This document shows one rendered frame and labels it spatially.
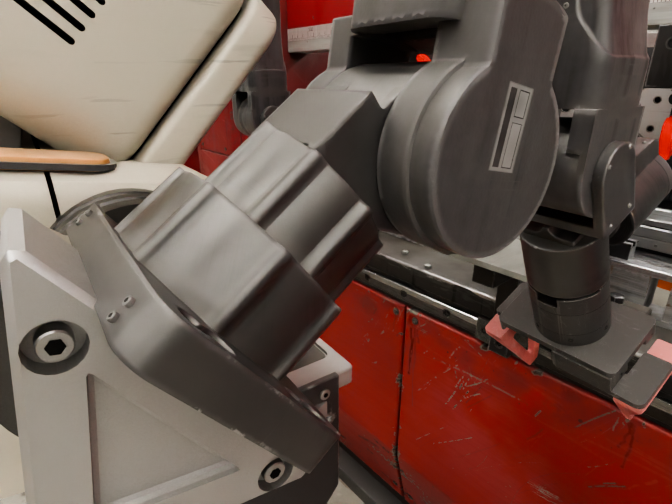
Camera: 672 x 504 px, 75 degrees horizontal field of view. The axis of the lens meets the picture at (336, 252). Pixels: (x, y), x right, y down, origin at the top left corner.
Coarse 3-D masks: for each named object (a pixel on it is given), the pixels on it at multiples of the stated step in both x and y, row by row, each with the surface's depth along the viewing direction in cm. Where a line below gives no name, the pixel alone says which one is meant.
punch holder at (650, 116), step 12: (660, 36) 64; (660, 48) 64; (660, 60) 65; (648, 72) 66; (660, 72) 65; (648, 84) 66; (660, 84) 65; (648, 96) 67; (660, 96) 65; (648, 108) 67; (660, 108) 66; (648, 120) 67; (660, 120) 66; (648, 132) 68; (660, 132) 66
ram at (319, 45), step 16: (288, 0) 125; (304, 0) 120; (320, 0) 116; (336, 0) 111; (352, 0) 107; (288, 16) 127; (304, 16) 122; (320, 16) 117; (336, 16) 112; (656, 16) 64; (288, 48) 130; (304, 48) 125; (320, 48) 120
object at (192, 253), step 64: (192, 192) 14; (256, 192) 15; (320, 192) 15; (128, 256) 13; (192, 256) 13; (256, 256) 14; (320, 256) 15; (128, 320) 10; (192, 320) 12; (256, 320) 14; (320, 320) 15; (192, 384) 11; (256, 384) 12; (320, 448) 14
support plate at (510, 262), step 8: (504, 248) 74; (512, 248) 74; (520, 248) 74; (456, 256) 72; (464, 256) 71; (488, 256) 70; (496, 256) 70; (504, 256) 70; (512, 256) 70; (520, 256) 70; (480, 264) 69; (488, 264) 68; (496, 264) 67; (504, 264) 67; (512, 264) 67; (520, 264) 67; (504, 272) 66; (512, 272) 65; (520, 272) 65
